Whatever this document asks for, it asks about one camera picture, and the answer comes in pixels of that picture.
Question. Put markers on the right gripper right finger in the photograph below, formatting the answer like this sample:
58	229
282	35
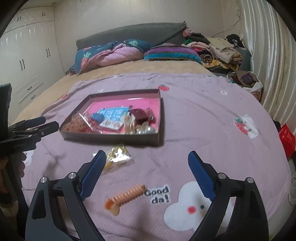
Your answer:
218	188

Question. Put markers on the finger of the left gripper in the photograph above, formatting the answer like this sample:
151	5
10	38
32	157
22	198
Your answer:
44	130
26	124

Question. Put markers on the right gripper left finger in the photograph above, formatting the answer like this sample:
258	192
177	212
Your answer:
75	188

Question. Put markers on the pink dotted mesh bow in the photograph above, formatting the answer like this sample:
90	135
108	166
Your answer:
76	124

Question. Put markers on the white flower earring card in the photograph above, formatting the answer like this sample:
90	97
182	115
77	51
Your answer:
111	125

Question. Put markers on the cream claw hair clip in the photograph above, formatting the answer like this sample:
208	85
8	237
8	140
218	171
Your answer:
129	122

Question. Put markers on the pearl hair tie bag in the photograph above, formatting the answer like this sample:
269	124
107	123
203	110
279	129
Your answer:
145	128

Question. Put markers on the maroon hair clip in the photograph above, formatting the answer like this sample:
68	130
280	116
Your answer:
139	114

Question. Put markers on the red ball earring card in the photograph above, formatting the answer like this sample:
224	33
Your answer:
92	125

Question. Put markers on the pink furry hair clip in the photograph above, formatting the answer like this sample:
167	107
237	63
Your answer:
150	115

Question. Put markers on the operator hand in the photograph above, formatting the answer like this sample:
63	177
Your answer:
17	161

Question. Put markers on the orange spiral hair clip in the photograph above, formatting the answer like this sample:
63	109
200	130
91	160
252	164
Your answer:
114	203

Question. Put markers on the yellow hoop earrings bag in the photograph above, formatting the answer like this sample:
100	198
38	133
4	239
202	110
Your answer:
116	158

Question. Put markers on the white wardrobe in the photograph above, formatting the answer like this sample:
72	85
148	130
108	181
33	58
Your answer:
30	59

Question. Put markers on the red bag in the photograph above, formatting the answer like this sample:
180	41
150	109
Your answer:
288	140

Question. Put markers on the dark cardboard tray box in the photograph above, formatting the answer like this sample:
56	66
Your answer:
152	139

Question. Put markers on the purple cartoon quilt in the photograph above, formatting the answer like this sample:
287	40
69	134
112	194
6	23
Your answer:
222	122

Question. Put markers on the pink book in tray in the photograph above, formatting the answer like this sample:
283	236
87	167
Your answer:
116	109

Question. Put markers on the bag of dark clothes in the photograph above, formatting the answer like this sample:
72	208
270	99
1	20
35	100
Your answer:
248	81

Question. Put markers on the navy pink strawberry duvet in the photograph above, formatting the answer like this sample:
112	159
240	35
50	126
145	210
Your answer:
112	53

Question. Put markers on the tan bed sheet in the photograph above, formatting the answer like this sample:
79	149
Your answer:
63	86

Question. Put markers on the pile of clothes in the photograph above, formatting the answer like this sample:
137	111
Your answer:
218	55

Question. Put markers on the striped purple pillow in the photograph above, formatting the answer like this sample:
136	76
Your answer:
172	52

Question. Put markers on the dark grey headboard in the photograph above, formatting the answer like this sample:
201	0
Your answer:
153	33

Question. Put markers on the cream striped curtain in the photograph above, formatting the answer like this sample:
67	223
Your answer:
272	48

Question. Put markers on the white wire basket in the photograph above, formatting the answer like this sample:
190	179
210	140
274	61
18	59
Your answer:
292	191

